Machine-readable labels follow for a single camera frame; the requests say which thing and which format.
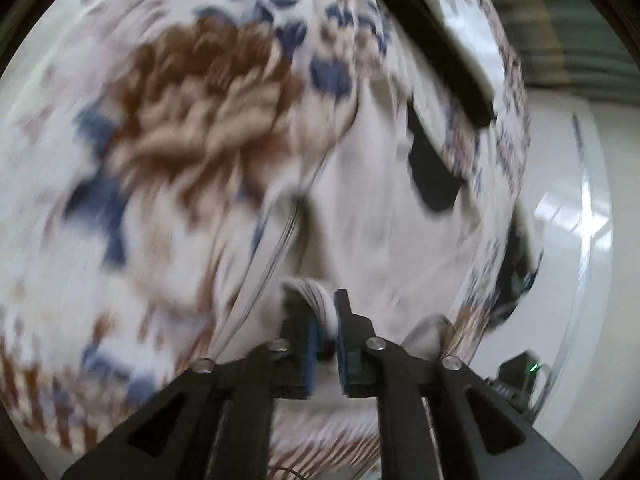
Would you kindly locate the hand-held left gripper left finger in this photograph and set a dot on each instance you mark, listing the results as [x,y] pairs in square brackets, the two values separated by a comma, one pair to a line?
[311,355]

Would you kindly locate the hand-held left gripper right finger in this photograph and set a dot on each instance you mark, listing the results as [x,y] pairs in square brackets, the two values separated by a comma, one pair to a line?
[344,355]

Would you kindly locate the small black cloth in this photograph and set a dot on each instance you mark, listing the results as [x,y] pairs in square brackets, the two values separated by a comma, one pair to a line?
[432,175]

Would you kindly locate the floral bed sheet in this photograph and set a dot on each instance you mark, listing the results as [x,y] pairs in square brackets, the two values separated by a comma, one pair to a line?
[165,125]

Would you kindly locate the long black cloth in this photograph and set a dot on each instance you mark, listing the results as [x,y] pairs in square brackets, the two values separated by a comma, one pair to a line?
[440,55]

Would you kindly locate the white folded cloth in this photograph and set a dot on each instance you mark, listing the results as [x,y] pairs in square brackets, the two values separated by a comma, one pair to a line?
[465,25]

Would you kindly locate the green striped curtain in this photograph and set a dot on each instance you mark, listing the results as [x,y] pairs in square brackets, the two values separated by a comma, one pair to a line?
[560,20]

